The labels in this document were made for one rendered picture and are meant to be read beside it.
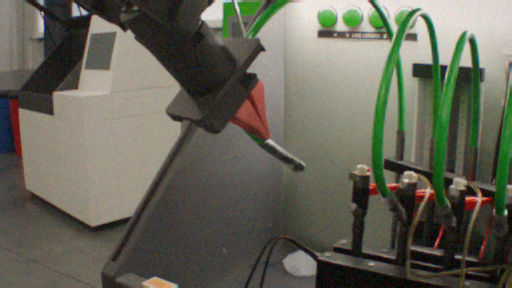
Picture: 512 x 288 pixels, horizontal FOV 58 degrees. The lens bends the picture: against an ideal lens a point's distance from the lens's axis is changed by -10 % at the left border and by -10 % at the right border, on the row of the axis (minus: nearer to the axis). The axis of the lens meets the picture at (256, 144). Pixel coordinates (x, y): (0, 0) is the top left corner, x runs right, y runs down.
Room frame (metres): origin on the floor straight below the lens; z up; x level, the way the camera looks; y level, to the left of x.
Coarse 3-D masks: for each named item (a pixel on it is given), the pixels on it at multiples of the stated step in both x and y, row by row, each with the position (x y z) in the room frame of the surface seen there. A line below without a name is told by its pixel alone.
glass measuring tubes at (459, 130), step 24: (432, 72) 0.95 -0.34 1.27; (480, 72) 0.89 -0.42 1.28; (432, 96) 0.98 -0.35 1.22; (456, 96) 0.93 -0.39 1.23; (480, 96) 0.92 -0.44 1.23; (456, 120) 0.93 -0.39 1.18; (480, 120) 0.92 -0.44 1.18; (456, 144) 0.93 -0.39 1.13; (456, 168) 0.94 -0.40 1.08; (432, 216) 0.95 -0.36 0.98
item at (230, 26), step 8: (256, 0) 3.75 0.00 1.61; (224, 8) 3.92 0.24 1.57; (232, 8) 3.88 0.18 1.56; (240, 8) 3.83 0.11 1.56; (248, 8) 3.79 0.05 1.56; (256, 8) 3.75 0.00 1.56; (224, 16) 3.92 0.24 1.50; (232, 16) 3.87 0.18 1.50; (248, 16) 3.79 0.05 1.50; (224, 24) 3.92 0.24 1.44; (232, 24) 3.87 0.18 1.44; (224, 32) 3.92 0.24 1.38; (232, 32) 3.87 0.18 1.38; (240, 32) 3.82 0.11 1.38
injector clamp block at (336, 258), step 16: (320, 256) 0.77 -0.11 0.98; (336, 256) 0.77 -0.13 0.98; (368, 256) 0.78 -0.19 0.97; (384, 256) 0.76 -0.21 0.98; (320, 272) 0.76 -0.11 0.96; (336, 272) 0.74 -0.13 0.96; (352, 272) 0.73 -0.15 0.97; (368, 272) 0.71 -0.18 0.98; (384, 272) 0.70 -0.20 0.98; (400, 272) 0.70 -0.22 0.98; (416, 272) 0.69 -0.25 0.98; (432, 272) 0.71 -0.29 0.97; (480, 272) 0.68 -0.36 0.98
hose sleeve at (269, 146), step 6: (258, 144) 0.76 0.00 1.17; (264, 144) 0.75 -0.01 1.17; (270, 144) 0.76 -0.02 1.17; (276, 144) 0.77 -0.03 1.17; (270, 150) 0.76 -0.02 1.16; (276, 150) 0.76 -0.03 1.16; (282, 150) 0.77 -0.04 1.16; (276, 156) 0.77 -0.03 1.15; (282, 156) 0.77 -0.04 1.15; (288, 156) 0.78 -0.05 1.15; (282, 162) 0.78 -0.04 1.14; (288, 162) 0.78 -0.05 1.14; (294, 162) 0.78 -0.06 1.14; (294, 168) 0.79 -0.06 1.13
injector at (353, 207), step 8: (360, 176) 0.76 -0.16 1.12; (368, 176) 0.77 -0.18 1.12; (360, 184) 0.76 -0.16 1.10; (368, 184) 0.77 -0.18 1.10; (352, 192) 0.77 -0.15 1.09; (360, 192) 0.76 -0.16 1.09; (368, 192) 0.77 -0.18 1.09; (352, 200) 0.77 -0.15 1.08; (360, 200) 0.76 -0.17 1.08; (368, 200) 0.77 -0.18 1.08; (352, 208) 0.75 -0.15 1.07; (360, 208) 0.76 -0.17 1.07; (360, 216) 0.76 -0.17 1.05; (352, 224) 0.78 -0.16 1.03; (360, 224) 0.77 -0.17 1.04; (360, 232) 0.77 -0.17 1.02; (352, 240) 0.77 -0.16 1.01; (360, 240) 0.77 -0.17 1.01; (352, 248) 0.77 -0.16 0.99; (360, 248) 0.77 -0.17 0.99; (352, 256) 0.77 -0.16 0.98; (360, 256) 0.77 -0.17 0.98
